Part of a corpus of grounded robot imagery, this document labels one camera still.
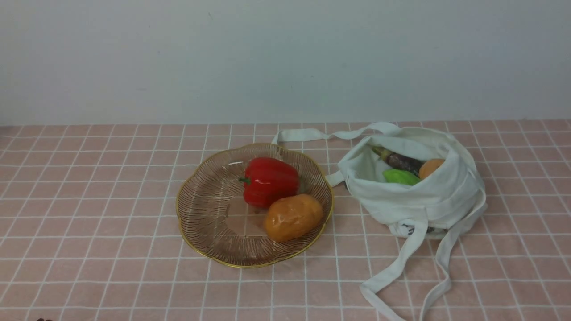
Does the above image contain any ribbed glass bowl gold rim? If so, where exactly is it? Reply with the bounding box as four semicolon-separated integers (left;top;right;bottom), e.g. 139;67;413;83
176;144;335;268

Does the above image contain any orange vegetable in bag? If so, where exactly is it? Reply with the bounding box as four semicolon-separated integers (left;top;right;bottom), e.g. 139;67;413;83
418;158;445;180

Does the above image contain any orange potato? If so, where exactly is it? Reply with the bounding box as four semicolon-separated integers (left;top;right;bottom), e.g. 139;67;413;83
263;194;324;242

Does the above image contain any white cloth bag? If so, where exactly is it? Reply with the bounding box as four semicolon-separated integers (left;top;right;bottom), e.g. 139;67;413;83
273;122;488;321

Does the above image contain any red bell pepper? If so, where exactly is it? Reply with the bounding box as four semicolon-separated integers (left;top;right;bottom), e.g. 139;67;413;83
239;157;301;209

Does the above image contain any green vegetable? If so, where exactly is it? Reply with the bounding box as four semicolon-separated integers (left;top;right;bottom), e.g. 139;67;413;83
383;169;421;185

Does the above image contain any purple eggplant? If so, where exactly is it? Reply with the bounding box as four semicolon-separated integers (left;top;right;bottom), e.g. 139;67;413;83
371;146;424;177

